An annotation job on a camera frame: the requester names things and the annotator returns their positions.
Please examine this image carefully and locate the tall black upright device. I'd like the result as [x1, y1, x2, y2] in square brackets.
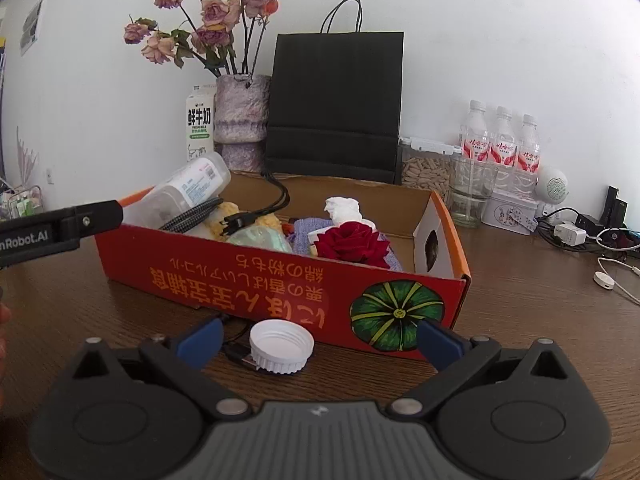
[605, 186, 621, 226]

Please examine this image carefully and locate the white round speaker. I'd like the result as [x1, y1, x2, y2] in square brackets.
[535, 166, 571, 216]

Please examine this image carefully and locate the white charger cube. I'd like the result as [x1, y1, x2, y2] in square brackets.
[552, 223, 587, 247]

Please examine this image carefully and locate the white ribbed bottle cap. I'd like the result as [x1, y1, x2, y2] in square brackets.
[248, 320, 316, 375]

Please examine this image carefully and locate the clear white label bottle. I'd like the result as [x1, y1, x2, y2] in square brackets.
[134, 152, 232, 226]

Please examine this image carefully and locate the red rose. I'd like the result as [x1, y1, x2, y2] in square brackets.
[312, 221, 392, 265]

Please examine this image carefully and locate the white cable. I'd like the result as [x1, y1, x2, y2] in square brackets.
[595, 255, 640, 306]

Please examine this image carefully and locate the black round gadget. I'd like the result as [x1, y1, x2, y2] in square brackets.
[597, 227, 640, 251]

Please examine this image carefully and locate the dried pink rose bouquet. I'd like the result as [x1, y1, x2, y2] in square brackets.
[123, 0, 279, 80]

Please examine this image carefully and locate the clear drinking glass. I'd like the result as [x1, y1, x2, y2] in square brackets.
[447, 152, 499, 229]

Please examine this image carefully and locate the white green milk carton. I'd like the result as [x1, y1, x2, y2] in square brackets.
[185, 85, 217, 163]

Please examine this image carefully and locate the black paper bag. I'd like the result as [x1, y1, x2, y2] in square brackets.
[264, 0, 405, 186]

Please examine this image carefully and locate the white tissue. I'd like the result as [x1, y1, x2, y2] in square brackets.
[323, 196, 362, 224]

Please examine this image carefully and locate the clear seed container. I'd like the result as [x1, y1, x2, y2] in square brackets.
[397, 136, 463, 196]

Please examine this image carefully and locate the white printed tin box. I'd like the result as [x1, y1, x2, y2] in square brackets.
[481, 192, 541, 236]

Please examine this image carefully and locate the person's left hand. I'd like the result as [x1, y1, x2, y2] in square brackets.
[0, 304, 13, 381]

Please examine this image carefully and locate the wire desk organizer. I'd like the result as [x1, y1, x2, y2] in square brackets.
[0, 185, 43, 222]

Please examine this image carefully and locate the braided black charging cable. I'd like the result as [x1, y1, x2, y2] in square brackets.
[159, 170, 292, 236]

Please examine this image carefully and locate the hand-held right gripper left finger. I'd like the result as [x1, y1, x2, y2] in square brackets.
[72, 316, 253, 420]

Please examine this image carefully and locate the yellow plush toy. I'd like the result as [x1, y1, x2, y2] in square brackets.
[197, 201, 282, 242]

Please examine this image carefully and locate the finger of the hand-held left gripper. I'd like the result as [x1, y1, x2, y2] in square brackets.
[75, 200, 124, 240]

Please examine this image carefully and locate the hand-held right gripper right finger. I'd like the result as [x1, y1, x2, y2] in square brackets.
[389, 316, 570, 420]

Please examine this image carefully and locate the black usb cable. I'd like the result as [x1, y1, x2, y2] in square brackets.
[219, 312, 261, 372]

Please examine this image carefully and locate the orange cardboard box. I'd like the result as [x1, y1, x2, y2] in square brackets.
[94, 172, 472, 361]

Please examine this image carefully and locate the purple mottled vase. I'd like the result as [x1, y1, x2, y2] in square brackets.
[214, 74, 273, 173]

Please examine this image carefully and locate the pink plant wall sticker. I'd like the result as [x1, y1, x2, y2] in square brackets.
[15, 127, 38, 188]

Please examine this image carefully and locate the red label water bottle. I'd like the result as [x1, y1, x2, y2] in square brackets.
[515, 113, 543, 201]
[490, 106, 518, 196]
[457, 100, 491, 161]

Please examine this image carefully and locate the wall paper sheet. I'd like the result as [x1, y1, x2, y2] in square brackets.
[20, 0, 48, 57]

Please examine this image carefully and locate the purple woven cloth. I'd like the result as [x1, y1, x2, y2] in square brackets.
[291, 217, 403, 272]

